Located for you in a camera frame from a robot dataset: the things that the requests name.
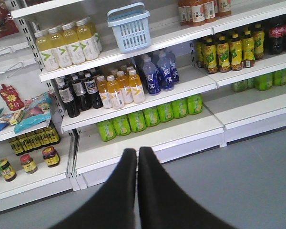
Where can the blue sports drink bottle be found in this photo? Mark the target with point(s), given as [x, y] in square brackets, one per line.
[149, 70]
[165, 72]

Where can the peach C100 drink bottle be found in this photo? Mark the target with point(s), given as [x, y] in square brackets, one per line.
[197, 7]

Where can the white metal shelf unit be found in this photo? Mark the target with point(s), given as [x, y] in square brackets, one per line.
[86, 160]

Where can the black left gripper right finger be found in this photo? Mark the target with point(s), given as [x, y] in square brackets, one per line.
[163, 204]

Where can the large cola bottle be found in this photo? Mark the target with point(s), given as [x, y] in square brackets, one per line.
[275, 35]

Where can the orange juice bottle white label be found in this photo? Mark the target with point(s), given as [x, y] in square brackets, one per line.
[125, 87]
[103, 91]
[116, 96]
[136, 87]

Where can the red sauce pouch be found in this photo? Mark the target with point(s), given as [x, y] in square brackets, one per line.
[11, 97]

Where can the red lid sauce jar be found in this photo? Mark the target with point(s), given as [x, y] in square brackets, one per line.
[28, 164]
[51, 157]

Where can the teal snack bag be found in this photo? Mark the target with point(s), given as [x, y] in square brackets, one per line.
[37, 110]

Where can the light blue plastic basket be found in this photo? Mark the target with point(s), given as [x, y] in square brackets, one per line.
[130, 27]

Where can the yellow lemon tea bottle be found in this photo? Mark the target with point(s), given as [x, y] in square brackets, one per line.
[248, 49]
[210, 56]
[223, 55]
[236, 53]

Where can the dark tea bottle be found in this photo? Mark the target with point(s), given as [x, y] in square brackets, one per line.
[81, 93]
[92, 90]
[66, 99]

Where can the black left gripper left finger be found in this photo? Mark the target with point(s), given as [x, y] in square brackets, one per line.
[112, 206]

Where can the green drink bottle row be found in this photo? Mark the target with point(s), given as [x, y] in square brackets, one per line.
[150, 117]

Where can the pale yellow drink bottle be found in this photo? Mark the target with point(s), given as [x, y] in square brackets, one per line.
[86, 40]
[73, 45]
[59, 48]
[45, 49]

